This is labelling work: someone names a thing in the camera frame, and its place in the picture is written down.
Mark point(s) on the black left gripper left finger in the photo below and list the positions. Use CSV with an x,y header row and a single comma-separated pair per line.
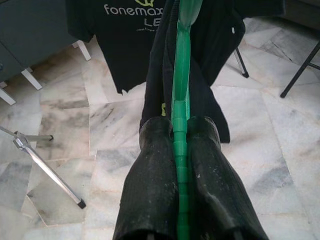
x,y
150,185

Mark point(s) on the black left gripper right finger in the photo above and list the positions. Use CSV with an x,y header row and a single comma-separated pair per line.
x,y
215,190

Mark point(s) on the green plastic hanger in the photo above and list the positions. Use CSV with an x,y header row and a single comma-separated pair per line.
x,y
181,140

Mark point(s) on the plain black T-shirt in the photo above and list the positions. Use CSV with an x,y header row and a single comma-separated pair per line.
x,y
212,50

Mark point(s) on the silver metal clothes rack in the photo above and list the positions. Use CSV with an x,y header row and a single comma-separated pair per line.
x,y
50,172

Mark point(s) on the black fonemax print T-shirt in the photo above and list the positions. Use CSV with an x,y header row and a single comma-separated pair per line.
x,y
120,50

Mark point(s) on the black TV cabinet white legs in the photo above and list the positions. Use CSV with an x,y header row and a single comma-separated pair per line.
x,y
30,30

